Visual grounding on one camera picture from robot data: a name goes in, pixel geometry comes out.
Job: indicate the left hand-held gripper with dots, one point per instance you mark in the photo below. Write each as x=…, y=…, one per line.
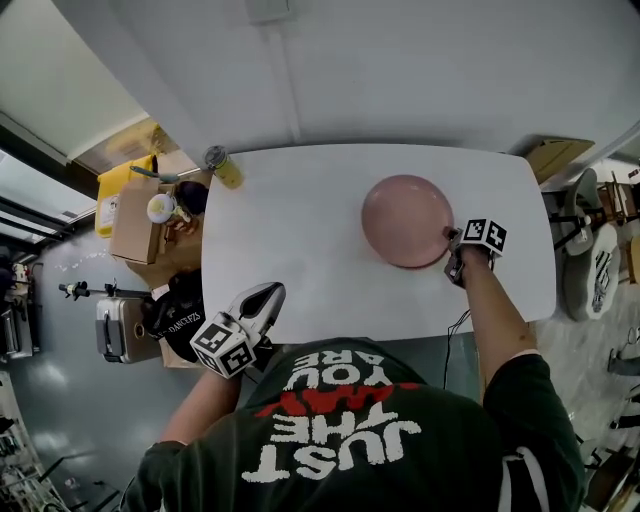
x=225, y=345

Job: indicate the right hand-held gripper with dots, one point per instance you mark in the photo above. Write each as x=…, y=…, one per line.
x=484, y=235

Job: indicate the pink plate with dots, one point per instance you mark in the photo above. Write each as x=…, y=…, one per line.
x=400, y=220

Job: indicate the person's left forearm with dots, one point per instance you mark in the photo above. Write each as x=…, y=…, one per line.
x=210, y=405

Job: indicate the person's right forearm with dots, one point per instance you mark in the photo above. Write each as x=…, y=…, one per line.
x=495, y=320

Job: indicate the brown side table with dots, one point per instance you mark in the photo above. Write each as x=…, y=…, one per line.
x=172, y=262

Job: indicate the silver suitcase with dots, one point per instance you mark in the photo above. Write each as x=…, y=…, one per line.
x=120, y=330

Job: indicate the white office chair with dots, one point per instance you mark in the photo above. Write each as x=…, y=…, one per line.
x=582, y=240

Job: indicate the flat cardboard box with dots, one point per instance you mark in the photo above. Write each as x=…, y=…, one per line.
x=555, y=152

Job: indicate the black tripod stand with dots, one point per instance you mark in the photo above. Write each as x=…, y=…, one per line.
x=90, y=289

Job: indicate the white round plush toy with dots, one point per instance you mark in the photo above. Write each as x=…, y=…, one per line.
x=161, y=207

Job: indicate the brown cardboard box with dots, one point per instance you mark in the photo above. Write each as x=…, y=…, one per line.
x=135, y=222

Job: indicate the dark cap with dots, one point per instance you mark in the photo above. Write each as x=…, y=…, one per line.
x=194, y=196

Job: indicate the black white patterned cloth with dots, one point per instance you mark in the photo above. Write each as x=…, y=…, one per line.
x=602, y=280

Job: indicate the dark green printed t-shirt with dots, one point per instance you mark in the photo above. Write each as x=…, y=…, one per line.
x=360, y=440

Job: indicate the wooden chair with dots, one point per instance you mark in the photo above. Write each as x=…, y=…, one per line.
x=618, y=197

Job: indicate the yellow bottle with grey lid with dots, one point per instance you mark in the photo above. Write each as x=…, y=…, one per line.
x=226, y=169

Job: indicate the yellow bag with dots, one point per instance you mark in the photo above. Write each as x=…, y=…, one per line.
x=114, y=192

